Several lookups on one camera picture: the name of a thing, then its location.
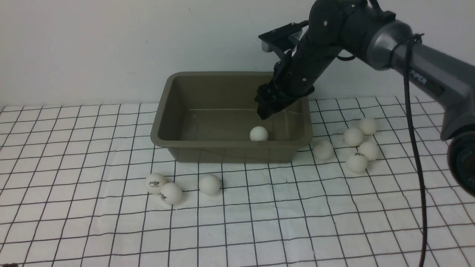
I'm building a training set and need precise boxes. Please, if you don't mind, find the white ball with black logo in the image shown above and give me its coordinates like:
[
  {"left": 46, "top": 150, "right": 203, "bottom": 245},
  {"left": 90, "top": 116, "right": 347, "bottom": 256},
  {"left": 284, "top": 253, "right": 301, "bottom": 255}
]
[{"left": 159, "top": 182, "right": 183, "bottom": 205}]

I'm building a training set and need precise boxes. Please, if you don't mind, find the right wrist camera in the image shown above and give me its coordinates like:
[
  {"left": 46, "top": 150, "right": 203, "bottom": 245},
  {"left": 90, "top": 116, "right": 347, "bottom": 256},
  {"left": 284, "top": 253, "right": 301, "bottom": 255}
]
[{"left": 258, "top": 20, "right": 308, "bottom": 60}]

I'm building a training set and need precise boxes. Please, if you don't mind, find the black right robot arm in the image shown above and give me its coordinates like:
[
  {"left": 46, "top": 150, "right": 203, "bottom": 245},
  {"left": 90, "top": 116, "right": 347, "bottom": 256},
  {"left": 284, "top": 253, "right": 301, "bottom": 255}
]
[{"left": 255, "top": 0, "right": 475, "bottom": 195}]

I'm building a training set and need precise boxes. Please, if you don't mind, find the plain white ball left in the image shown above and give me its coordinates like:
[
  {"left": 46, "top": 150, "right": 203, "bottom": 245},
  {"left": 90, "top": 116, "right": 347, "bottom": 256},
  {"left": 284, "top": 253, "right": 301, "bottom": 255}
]
[{"left": 199, "top": 174, "right": 221, "bottom": 196}]

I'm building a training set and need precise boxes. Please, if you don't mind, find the white black-grid tablecloth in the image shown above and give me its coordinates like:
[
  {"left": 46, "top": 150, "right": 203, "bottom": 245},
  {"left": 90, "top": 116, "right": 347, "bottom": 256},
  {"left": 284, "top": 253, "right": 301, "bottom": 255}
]
[{"left": 0, "top": 95, "right": 475, "bottom": 267}]

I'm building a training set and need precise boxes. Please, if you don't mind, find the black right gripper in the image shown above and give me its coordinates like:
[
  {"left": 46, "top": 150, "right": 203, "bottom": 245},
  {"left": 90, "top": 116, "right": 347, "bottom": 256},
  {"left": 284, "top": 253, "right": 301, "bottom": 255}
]
[{"left": 255, "top": 35, "right": 338, "bottom": 120}]

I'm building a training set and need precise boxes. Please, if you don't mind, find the olive plastic bin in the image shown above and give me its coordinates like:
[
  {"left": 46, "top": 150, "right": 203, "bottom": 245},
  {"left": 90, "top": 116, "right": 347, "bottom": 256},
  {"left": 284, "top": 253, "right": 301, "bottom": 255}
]
[{"left": 150, "top": 71, "right": 313, "bottom": 164}]

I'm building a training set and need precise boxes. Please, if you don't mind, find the white ball with red logo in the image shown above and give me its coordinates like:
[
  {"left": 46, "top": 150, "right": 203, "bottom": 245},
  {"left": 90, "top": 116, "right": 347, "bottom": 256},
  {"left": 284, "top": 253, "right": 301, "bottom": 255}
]
[{"left": 145, "top": 173, "right": 168, "bottom": 195}]

